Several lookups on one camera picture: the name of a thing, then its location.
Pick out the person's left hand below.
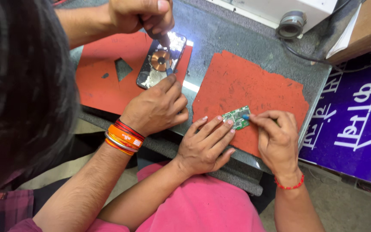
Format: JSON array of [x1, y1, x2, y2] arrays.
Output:
[[173, 115, 237, 176]]

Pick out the brown wooden box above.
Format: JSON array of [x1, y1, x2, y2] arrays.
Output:
[[325, 0, 371, 65]]

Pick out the white paper sheets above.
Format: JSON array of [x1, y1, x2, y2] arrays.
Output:
[[326, 3, 362, 59]]

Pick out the black tool with blue tip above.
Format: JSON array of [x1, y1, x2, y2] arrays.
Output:
[[138, 15, 174, 77]]

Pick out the person's right hand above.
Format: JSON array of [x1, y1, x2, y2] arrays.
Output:
[[249, 110, 302, 177]]

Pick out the white appliance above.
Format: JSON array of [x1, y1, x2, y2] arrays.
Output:
[[206, 0, 338, 35]]

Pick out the grey table cover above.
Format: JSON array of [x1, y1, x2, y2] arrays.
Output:
[[56, 0, 333, 197]]

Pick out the opened smartphone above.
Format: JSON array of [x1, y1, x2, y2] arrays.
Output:
[[136, 31, 187, 90]]

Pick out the orange and red wristbands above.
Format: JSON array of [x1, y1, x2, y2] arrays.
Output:
[[104, 118, 146, 156]]

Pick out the black cable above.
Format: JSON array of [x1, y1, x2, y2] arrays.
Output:
[[280, 38, 371, 73]]

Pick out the torn orange work mat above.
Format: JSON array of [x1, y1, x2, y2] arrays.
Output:
[[192, 50, 310, 158]]

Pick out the grey round lens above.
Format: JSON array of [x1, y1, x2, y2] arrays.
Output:
[[276, 11, 308, 40]]

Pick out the orange mat with triangular cutout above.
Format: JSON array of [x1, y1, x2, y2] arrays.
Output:
[[75, 32, 194, 116]]

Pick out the copper charging coil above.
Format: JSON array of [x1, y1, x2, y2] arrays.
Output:
[[150, 49, 173, 72]]

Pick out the green circuit board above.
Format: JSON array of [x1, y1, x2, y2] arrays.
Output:
[[222, 105, 251, 131]]

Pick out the red thread bracelet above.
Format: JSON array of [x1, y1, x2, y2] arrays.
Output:
[[274, 174, 305, 191]]

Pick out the purple sign board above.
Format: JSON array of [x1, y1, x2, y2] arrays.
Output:
[[298, 45, 371, 191]]

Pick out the pink shirt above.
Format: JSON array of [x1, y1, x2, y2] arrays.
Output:
[[87, 161, 267, 232]]

